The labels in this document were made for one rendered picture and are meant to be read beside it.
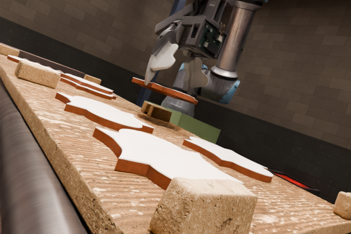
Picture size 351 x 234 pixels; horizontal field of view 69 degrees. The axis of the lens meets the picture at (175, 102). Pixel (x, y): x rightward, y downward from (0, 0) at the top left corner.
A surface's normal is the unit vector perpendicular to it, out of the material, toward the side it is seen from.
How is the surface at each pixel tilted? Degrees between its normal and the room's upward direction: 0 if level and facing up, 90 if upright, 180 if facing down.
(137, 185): 0
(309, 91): 90
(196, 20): 90
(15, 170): 50
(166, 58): 68
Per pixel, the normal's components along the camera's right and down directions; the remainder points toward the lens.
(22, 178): -0.22, -0.88
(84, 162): 0.36, -0.93
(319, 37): -0.70, -0.26
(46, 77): 0.62, 0.22
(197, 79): -0.75, 0.11
